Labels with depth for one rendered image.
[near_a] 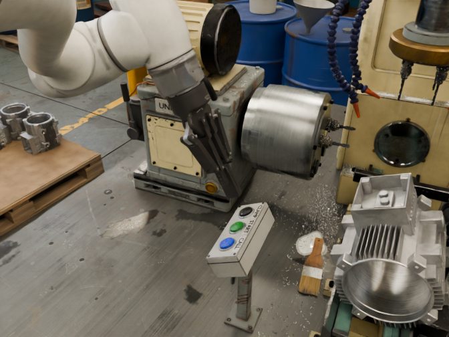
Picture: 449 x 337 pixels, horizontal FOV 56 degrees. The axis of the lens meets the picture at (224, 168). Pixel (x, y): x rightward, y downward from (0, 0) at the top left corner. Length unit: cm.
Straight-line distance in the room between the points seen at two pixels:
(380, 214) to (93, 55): 58
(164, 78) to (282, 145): 46
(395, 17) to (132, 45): 80
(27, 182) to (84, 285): 170
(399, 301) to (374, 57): 71
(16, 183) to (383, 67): 216
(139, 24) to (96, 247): 69
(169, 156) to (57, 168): 166
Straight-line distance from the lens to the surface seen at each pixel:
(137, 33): 73
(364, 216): 85
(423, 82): 136
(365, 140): 131
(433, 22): 107
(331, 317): 90
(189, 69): 75
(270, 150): 113
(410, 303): 93
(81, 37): 75
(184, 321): 103
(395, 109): 126
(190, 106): 76
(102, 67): 76
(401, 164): 132
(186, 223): 126
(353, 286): 91
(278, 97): 115
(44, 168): 287
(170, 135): 121
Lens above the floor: 163
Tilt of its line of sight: 34 degrees down
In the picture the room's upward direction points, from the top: straight up
